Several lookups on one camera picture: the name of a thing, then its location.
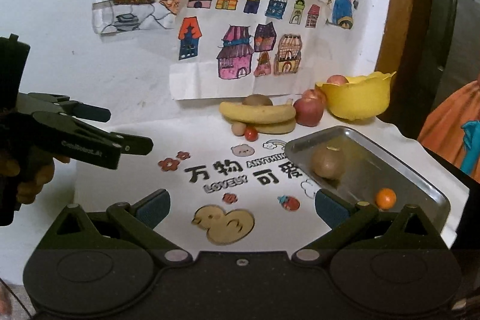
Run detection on small orange tangerine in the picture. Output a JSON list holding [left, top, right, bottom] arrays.
[[375, 188, 397, 210]]

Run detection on brown kiwi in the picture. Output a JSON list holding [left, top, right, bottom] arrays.
[[241, 94, 272, 106], [311, 145, 346, 180]]

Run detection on yellow banana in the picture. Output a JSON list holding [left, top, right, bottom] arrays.
[[253, 118, 296, 135], [219, 101, 296, 124]]

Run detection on red apple front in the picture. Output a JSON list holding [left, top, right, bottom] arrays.
[[293, 98, 325, 127]]

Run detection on red apple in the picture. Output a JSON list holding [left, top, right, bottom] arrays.
[[302, 88, 327, 106], [293, 98, 325, 127]]

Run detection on red cherry tomato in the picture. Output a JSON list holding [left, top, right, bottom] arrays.
[[244, 126, 259, 142]]

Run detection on small beige longan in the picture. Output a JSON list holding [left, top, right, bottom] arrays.
[[231, 122, 247, 136]]

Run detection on person's left hand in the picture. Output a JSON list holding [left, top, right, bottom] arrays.
[[1, 155, 71, 205]]

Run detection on metal tray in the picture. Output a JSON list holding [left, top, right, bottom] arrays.
[[285, 126, 451, 232]]

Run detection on white printed table cloth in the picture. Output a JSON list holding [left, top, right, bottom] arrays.
[[72, 114, 470, 257]]

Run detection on yellow flower-shaped bowl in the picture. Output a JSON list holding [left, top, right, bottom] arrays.
[[315, 71, 396, 121]]

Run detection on bubblegum girl poster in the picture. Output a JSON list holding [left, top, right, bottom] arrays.
[[417, 79, 479, 180]]

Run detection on red apple back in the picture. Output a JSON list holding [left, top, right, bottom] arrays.
[[302, 88, 327, 106]]

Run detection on apple inside yellow bowl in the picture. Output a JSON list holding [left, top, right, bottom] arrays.
[[326, 75, 348, 85]]

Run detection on houses drawing paper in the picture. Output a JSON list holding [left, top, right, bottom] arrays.
[[169, 0, 332, 101]]

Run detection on brown wooden door frame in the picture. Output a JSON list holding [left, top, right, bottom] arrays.
[[376, 0, 432, 123]]

